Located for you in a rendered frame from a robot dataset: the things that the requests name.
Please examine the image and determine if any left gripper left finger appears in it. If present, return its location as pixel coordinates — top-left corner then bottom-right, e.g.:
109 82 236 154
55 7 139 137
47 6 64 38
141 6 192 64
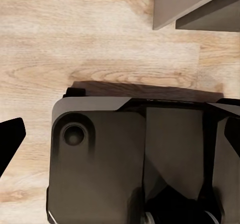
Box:
0 117 26 177

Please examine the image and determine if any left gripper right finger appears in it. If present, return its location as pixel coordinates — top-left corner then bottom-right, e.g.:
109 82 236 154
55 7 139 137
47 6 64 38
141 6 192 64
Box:
224 117 240 157

